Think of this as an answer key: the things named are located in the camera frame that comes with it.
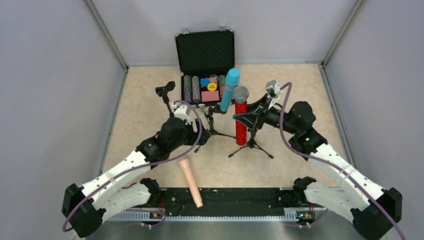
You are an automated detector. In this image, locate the black tripod clip mic stand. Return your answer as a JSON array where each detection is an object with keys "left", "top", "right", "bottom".
[{"left": 193, "top": 104, "right": 237, "bottom": 154}]

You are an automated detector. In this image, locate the red glitter microphone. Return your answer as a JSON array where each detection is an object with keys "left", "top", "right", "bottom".
[{"left": 233, "top": 86, "right": 250, "bottom": 146}]

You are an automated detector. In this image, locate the black tripod shock-mount stand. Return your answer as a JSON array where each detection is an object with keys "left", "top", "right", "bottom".
[{"left": 228, "top": 130, "right": 274, "bottom": 159}]

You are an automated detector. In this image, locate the blue toy microphone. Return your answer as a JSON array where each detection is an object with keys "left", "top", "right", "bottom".
[{"left": 220, "top": 68, "right": 241, "bottom": 113}]

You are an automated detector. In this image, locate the black round-base mic stand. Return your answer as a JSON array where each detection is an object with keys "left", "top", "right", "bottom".
[{"left": 155, "top": 81, "right": 176, "bottom": 118}]

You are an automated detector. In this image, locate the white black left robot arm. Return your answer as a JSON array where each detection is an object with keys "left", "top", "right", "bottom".
[{"left": 61, "top": 117, "right": 208, "bottom": 238}]

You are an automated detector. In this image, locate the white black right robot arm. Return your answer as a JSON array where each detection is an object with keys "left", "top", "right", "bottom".
[{"left": 233, "top": 97, "right": 403, "bottom": 240}]

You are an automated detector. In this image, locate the peach pink microphone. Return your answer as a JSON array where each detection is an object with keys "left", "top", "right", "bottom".
[{"left": 178, "top": 159, "right": 204, "bottom": 208}]

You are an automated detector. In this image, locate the pink card deck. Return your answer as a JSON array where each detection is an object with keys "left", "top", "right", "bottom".
[{"left": 201, "top": 90, "right": 220, "bottom": 103}]

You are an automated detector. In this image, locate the green red chip stack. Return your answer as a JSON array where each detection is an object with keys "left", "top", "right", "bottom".
[{"left": 218, "top": 75, "right": 226, "bottom": 98}]

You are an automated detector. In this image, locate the yellow big blind button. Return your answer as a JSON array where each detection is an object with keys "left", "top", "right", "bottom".
[{"left": 207, "top": 82, "right": 218, "bottom": 92}]

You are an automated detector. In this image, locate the blue dealer button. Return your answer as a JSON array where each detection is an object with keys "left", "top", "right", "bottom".
[{"left": 200, "top": 78, "right": 210, "bottom": 88}]

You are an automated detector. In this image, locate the green poker chip stack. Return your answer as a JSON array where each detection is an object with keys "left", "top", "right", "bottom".
[{"left": 183, "top": 75, "right": 193, "bottom": 103}]

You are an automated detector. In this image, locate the black poker chip case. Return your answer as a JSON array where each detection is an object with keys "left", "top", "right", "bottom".
[{"left": 174, "top": 29, "right": 235, "bottom": 108}]

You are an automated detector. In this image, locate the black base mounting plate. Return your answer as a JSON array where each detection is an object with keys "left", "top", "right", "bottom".
[{"left": 158, "top": 187, "right": 306, "bottom": 217}]

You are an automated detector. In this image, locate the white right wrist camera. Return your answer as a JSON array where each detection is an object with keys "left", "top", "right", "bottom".
[{"left": 265, "top": 80, "right": 283, "bottom": 109}]

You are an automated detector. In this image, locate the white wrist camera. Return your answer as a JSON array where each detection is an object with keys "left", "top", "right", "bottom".
[
  {"left": 171, "top": 103, "right": 192, "bottom": 125},
  {"left": 265, "top": 80, "right": 283, "bottom": 109}
]

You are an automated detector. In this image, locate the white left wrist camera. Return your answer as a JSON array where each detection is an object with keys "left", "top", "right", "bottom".
[{"left": 171, "top": 103, "right": 192, "bottom": 125}]

